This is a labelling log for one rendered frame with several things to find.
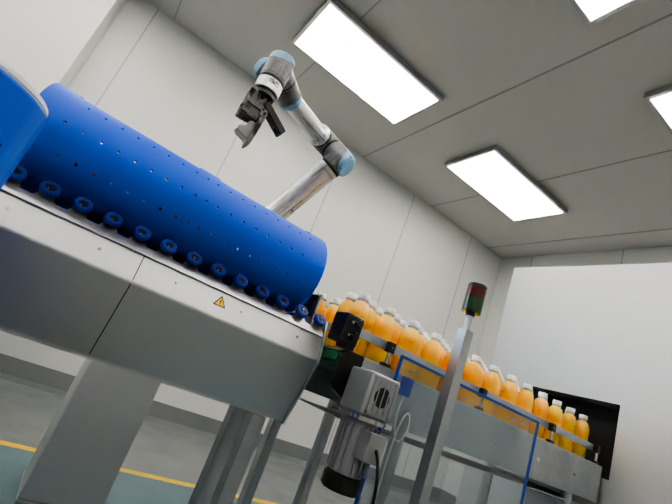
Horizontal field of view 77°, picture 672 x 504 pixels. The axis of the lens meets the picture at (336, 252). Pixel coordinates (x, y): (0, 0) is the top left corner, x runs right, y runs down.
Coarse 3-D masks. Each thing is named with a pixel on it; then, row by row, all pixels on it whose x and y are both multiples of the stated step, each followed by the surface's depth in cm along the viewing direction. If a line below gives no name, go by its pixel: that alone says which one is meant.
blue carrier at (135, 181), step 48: (48, 96) 101; (48, 144) 99; (96, 144) 104; (144, 144) 113; (96, 192) 106; (144, 192) 110; (192, 192) 116; (192, 240) 118; (240, 240) 123; (288, 240) 132; (288, 288) 133
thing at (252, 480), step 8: (272, 424) 168; (280, 424) 170; (264, 432) 170; (272, 432) 168; (264, 440) 167; (272, 440) 168; (264, 448) 166; (256, 456) 166; (264, 456) 165; (256, 464) 164; (264, 464) 165; (248, 472) 165; (256, 472) 163; (248, 480) 163; (256, 480) 163; (248, 488) 161; (256, 488) 163; (240, 496) 162; (248, 496) 161
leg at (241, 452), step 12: (252, 420) 126; (264, 420) 128; (240, 432) 127; (252, 432) 126; (240, 444) 124; (252, 444) 126; (228, 456) 126; (240, 456) 124; (228, 468) 123; (240, 468) 123; (228, 480) 121; (240, 480) 123; (216, 492) 122; (228, 492) 121
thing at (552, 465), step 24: (336, 360) 132; (360, 360) 132; (312, 384) 174; (336, 384) 127; (336, 408) 171; (312, 456) 168; (552, 456) 183; (576, 456) 193; (312, 480) 166; (528, 480) 206; (552, 480) 182; (576, 480) 192
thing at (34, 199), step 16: (16, 192) 97; (48, 208) 100; (80, 224) 103; (96, 224) 106; (112, 240) 107; (128, 240) 110; (144, 256) 111; (160, 256) 114; (192, 272) 118; (224, 288) 122; (256, 304) 126; (288, 320) 132; (304, 320) 137; (320, 336) 137
